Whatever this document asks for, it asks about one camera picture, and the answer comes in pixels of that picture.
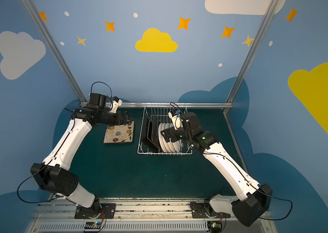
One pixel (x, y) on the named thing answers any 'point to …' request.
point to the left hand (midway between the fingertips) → (126, 118)
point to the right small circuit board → (214, 226)
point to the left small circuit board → (92, 226)
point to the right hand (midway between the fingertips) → (169, 127)
